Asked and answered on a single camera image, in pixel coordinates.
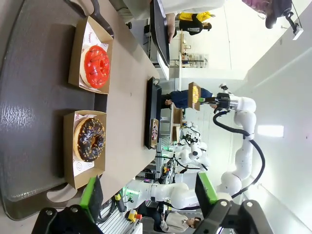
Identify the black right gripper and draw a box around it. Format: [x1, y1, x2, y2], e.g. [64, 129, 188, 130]
[198, 92, 232, 115]

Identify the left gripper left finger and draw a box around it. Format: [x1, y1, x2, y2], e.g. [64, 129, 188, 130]
[31, 175, 105, 234]

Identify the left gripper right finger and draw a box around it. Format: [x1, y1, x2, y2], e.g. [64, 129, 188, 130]
[194, 172, 275, 234]

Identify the brown cardboard food box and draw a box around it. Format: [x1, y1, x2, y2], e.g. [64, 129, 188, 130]
[63, 110, 107, 190]
[149, 118, 159, 149]
[188, 82, 202, 112]
[68, 16, 115, 95]

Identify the white printed paper liner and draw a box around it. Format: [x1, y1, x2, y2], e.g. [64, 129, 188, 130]
[79, 23, 109, 93]
[72, 113, 98, 177]

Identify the chocolate glazed sprinkled donut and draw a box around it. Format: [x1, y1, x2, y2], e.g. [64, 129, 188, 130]
[72, 117, 107, 163]

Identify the black serving tray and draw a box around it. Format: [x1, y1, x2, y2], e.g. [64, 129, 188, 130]
[150, 0, 171, 68]

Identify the red glazed donut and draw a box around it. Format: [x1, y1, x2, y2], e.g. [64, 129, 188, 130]
[79, 45, 112, 90]

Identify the person's right hand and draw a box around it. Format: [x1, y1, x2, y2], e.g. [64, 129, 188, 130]
[166, 12, 178, 42]

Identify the person in blue top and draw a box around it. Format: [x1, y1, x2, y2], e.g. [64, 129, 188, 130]
[161, 89, 214, 109]

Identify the seated person in beige top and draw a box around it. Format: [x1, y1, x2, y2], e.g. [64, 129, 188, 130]
[153, 211, 203, 234]

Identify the background storage shelf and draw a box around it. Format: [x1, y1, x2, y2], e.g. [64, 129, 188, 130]
[181, 52, 209, 69]

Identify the yellow emergency stop button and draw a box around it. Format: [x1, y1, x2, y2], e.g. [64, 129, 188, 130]
[125, 209, 143, 222]

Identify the large white table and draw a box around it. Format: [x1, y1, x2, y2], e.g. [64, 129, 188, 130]
[157, 52, 182, 81]

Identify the rectangular ceiling light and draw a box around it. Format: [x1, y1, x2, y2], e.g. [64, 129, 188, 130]
[257, 124, 285, 137]

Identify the person in yellow black jacket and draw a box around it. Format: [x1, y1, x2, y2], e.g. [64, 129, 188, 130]
[179, 11, 216, 36]

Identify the black clamp with white box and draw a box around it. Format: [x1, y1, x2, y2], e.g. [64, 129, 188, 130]
[265, 0, 304, 41]

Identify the dark plastic tray with handles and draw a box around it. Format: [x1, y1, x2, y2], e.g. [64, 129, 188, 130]
[144, 76, 163, 150]
[0, 0, 115, 221]

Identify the black sleeved cable bundle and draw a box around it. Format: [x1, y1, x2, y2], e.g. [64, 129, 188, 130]
[213, 111, 266, 199]

